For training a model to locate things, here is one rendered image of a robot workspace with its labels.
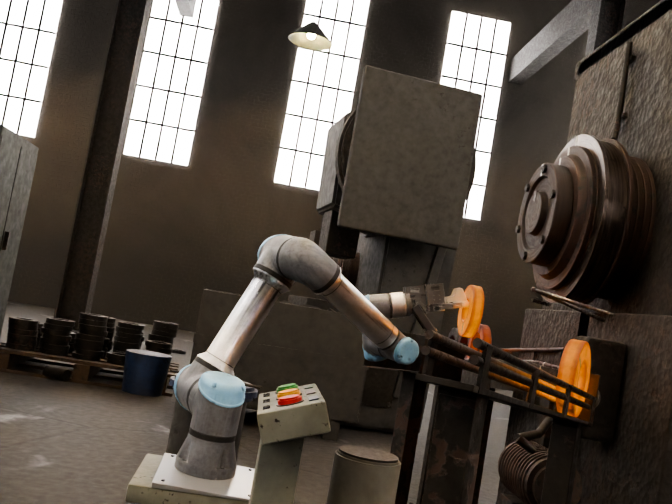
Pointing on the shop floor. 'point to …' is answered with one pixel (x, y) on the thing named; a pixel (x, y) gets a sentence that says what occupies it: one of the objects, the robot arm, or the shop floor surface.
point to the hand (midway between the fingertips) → (471, 304)
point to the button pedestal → (284, 443)
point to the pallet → (82, 347)
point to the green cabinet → (13, 203)
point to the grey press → (397, 201)
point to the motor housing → (527, 475)
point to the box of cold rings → (294, 353)
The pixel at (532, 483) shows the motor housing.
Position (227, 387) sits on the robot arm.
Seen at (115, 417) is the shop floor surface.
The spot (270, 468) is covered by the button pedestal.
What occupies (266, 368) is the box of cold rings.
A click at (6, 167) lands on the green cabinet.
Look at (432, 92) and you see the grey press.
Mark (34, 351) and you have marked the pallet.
